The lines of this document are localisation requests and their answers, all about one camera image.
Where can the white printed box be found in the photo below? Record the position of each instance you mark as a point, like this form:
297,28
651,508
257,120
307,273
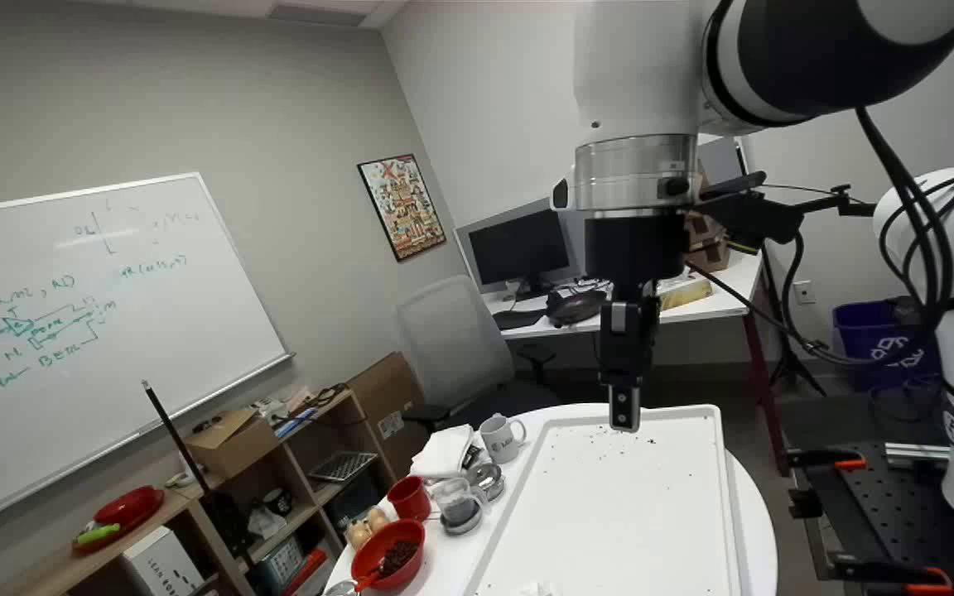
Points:
159,566

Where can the black keyboard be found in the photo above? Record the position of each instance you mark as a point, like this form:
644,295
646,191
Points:
520,321

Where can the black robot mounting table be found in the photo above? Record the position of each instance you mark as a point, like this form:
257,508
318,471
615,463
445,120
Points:
910,517

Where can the white office chair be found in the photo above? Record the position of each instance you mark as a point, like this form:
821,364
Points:
449,342

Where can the thin black pole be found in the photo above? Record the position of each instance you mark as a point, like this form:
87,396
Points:
174,435

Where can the green toy vegetable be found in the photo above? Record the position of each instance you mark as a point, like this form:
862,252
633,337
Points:
99,539

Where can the framed colourful poster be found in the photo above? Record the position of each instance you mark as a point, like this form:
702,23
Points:
403,208

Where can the red cup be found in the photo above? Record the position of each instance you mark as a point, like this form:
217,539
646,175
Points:
409,499

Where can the white plastic tray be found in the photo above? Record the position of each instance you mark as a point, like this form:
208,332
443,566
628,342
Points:
611,517

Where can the blue recycling bin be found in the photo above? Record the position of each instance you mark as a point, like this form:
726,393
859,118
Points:
886,349

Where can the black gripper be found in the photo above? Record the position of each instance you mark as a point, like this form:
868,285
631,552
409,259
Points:
633,249

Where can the wooden shelf unit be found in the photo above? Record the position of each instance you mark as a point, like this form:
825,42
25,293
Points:
208,534

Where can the whiteboard with green writing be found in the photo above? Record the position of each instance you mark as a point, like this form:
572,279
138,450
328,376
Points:
115,332

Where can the tan wooden block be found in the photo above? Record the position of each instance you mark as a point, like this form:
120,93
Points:
688,293

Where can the cardboard box structure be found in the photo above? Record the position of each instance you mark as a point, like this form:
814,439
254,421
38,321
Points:
710,244

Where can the red storage box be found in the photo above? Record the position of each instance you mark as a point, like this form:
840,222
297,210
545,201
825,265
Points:
307,567

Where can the white desk with red leg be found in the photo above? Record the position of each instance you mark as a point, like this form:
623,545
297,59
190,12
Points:
737,285

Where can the clear plastic container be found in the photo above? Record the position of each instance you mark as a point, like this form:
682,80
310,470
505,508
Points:
445,485

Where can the black computer monitor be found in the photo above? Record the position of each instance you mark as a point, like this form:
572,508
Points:
514,247

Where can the red plastic dish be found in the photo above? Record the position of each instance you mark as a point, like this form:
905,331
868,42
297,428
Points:
130,508

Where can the red bowl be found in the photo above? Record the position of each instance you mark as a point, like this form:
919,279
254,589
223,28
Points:
390,555

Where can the white mug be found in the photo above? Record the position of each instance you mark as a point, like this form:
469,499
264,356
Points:
498,439

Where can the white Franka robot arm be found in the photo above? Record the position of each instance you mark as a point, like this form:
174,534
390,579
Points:
653,67

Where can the small metal bowl dark contents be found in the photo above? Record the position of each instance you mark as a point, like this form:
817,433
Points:
461,515

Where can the stack of folded white towels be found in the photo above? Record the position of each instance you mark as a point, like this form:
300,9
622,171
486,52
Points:
443,452

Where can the black camera stand with boom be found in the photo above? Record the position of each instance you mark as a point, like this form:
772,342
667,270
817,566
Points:
842,204

